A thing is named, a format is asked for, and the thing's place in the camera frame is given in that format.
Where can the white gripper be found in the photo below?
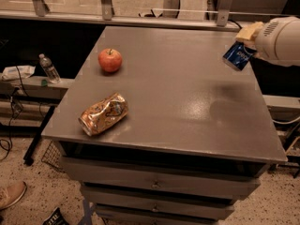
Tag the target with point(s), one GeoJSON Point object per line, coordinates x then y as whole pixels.
{"type": "Point", "coordinates": [272, 44]}

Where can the blue pepsi can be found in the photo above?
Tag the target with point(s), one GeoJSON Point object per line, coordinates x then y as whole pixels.
{"type": "Point", "coordinates": [238, 55]}

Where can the crushed orange soda can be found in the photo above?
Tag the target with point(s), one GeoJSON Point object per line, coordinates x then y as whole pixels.
{"type": "Point", "coordinates": [104, 114]}

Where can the grey drawer cabinet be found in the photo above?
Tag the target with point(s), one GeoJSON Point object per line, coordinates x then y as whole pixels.
{"type": "Point", "coordinates": [196, 138]}

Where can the red apple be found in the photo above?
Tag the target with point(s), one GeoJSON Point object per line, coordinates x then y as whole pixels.
{"type": "Point", "coordinates": [110, 60]}

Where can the clear plastic water bottle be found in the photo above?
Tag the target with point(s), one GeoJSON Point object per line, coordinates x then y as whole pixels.
{"type": "Point", "coordinates": [48, 67]}

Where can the metal window railing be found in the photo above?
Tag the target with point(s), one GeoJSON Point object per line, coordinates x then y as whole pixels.
{"type": "Point", "coordinates": [153, 13]}

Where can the white crumpled cloth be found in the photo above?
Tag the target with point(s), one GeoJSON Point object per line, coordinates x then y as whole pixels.
{"type": "Point", "coordinates": [17, 72]}

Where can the black printed bag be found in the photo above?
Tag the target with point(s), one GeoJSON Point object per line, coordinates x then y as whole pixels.
{"type": "Point", "coordinates": [56, 218]}

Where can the tan shoe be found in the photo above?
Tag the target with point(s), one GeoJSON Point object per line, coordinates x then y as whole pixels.
{"type": "Point", "coordinates": [11, 194]}

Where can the wire mesh basket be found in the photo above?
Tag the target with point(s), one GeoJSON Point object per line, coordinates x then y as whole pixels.
{"type": "Point", "coordinates": [51, 157]}

